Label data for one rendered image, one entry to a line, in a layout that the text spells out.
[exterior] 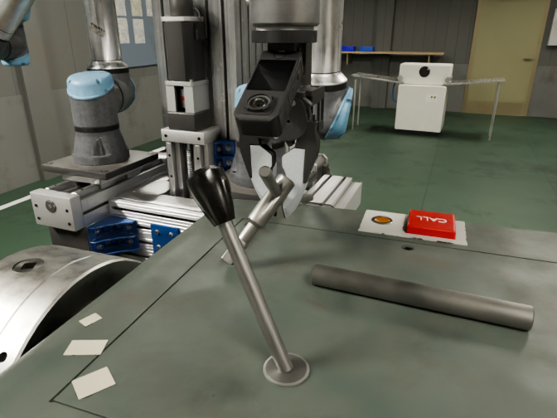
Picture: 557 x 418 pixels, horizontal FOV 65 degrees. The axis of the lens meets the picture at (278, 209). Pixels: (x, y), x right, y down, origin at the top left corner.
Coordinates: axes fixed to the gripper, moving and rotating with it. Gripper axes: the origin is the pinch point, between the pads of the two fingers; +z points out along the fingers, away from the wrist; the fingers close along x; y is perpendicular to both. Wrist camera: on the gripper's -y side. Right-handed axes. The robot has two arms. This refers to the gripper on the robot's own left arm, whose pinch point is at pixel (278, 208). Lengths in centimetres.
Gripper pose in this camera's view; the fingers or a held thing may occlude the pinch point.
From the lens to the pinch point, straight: 52.9
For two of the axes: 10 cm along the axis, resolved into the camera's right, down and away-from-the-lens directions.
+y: 3.3, -3.5, 8.8
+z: 0.0, 9.3, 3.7
